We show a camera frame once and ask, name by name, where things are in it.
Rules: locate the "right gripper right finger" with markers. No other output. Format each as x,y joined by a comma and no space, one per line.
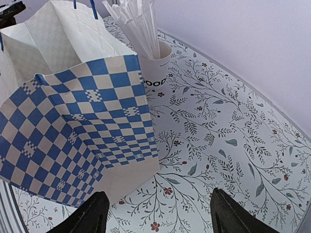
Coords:
229,217

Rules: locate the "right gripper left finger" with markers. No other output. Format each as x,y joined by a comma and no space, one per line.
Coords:
90,217

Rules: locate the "checkered paper takeout bag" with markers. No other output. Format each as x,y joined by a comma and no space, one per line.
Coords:
74,117

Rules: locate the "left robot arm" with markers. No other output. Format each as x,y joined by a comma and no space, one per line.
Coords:
9,11

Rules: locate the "white cup holding straws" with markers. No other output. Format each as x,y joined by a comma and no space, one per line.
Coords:
154,72

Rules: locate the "bundle of white wrapped straws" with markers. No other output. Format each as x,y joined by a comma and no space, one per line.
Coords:
137,20

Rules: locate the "front aluminium rail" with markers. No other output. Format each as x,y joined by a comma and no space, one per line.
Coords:
11,220

